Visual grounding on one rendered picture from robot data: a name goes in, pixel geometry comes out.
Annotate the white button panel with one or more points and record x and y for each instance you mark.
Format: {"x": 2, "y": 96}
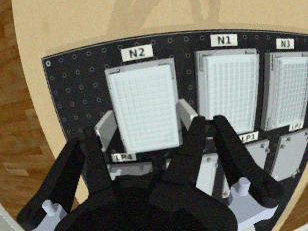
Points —
{"x": 250, "y": 228}

